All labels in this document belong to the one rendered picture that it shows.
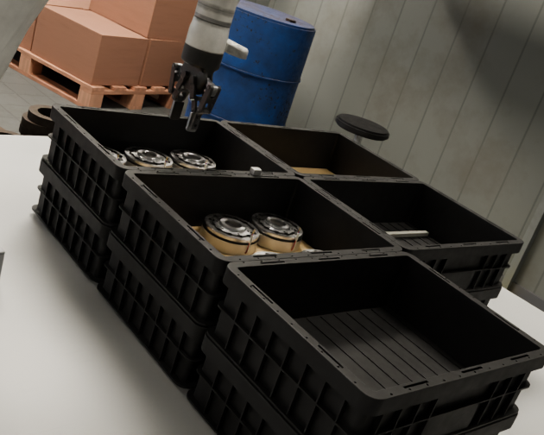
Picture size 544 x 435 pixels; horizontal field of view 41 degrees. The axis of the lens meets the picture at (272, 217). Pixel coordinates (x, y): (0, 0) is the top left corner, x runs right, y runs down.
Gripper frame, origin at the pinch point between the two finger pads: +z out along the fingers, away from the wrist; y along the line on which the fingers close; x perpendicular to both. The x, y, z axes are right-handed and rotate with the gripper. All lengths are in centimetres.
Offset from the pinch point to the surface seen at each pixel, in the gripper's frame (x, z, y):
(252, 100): 185, 48, -187
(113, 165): -21.4, 4.9, 13.4
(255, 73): 182, 33, -189
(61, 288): -25.9, 27.6, 14.7
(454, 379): -8, 4, 76
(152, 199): -21.7, 4.7, 26.5
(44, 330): -34, 28, 26
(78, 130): -21.0, 4.7, -0.7
